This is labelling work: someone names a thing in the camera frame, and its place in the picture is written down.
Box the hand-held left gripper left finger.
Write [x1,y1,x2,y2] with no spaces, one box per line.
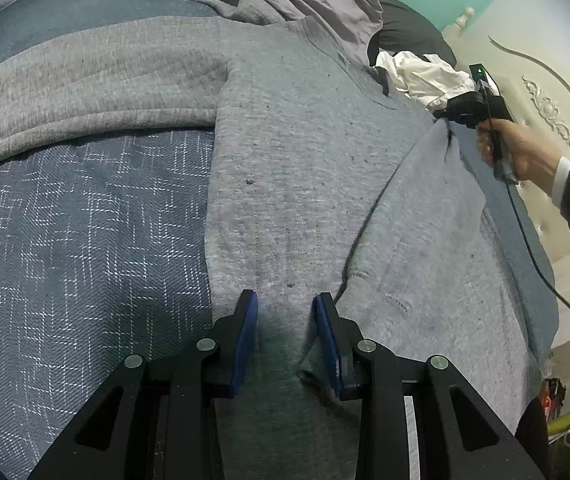
[27,289,259,480]

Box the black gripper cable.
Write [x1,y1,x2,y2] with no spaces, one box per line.
[505,180,570,335]

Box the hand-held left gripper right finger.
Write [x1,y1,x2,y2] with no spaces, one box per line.
[314,292,548,480]

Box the blue patterned bed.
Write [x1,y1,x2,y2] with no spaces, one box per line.
[0,0,560,480]

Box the white shirt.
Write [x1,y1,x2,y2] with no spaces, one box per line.
[375,51,476,113]

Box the person's right hand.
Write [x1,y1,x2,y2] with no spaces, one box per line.
[475,117,563,196]

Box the cream tufted headboard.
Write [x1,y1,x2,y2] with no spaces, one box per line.
[440,6,570,281]

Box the person's dark clothing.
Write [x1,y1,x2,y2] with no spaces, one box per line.
[515,395,550,466]

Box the dark grey long pillow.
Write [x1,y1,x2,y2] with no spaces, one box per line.
[17,0,458,68]

